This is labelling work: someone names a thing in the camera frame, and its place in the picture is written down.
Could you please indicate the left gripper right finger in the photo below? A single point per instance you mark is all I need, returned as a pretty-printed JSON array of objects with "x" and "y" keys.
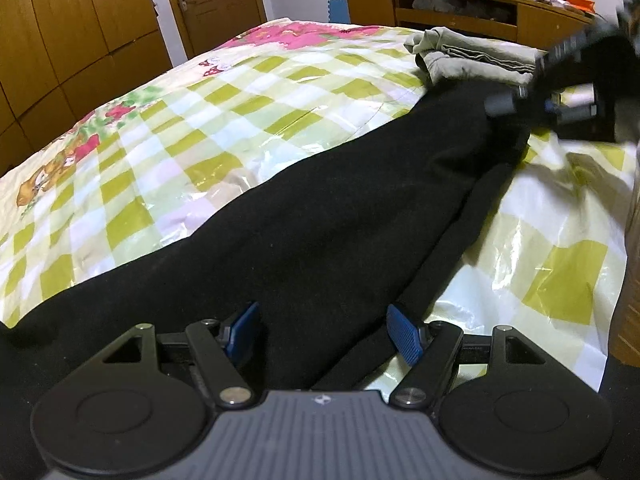
[{"x": 431, "y": 351}]

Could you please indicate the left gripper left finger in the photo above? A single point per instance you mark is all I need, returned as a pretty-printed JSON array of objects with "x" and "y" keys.
[{"x": 218, "y": 349}]

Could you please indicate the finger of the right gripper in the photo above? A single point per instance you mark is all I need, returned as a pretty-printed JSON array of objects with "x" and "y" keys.
[{"x": 525, "y": 107}]

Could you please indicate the black pants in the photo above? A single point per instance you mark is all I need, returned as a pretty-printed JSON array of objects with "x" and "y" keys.
[{"x": 323, "y": 248}]

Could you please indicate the folded grey pants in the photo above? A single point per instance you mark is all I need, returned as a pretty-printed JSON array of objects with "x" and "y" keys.
[{"x": 447, "y": 55}]

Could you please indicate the checkered floral bed sheet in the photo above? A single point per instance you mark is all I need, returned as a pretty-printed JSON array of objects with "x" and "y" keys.
[{"x": 149, "y": 167}]

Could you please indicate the blue foam mat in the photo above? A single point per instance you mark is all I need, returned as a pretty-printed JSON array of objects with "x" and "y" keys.
[{"x": 338, "y": 12}]

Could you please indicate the wooden wardrobe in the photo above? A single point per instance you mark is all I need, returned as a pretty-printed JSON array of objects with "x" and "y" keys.
[{"x": 61, "y": 59}]

